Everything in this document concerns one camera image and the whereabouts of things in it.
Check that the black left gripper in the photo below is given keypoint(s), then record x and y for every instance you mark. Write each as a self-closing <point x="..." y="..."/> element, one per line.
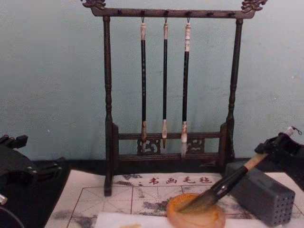
<point x="16" y="166"/>

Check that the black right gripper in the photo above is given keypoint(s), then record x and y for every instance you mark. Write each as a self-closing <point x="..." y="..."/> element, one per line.
<point x="291" y="145"/>

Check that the grey block with holes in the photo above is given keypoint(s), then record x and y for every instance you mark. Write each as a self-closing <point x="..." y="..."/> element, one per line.
<point x="261" y="192"/>

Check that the white felt mat with grid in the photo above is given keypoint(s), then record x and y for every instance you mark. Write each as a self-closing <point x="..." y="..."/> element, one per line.
<point x="95" y="202"/>

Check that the round orange dish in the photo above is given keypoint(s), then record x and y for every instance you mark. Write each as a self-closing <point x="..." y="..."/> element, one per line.
<point x="202" y="216"/>

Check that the dark wooden brush rack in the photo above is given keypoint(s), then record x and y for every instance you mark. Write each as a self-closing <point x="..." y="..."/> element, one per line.
<point x="108" y="95"/>

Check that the white paper sheet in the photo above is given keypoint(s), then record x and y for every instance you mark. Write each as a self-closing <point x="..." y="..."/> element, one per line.
<point x="123" y="221"/>

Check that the black brush with white tuft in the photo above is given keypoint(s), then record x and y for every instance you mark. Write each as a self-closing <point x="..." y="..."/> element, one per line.
<point x="186" y="83"/>

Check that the thin black brush, brown tip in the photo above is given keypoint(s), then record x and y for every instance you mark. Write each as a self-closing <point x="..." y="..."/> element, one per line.
<point x="164" y="83"/>

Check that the black brush with mottled tuft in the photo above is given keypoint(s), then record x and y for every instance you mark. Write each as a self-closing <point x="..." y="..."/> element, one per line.
<point x="143" y="83"/>

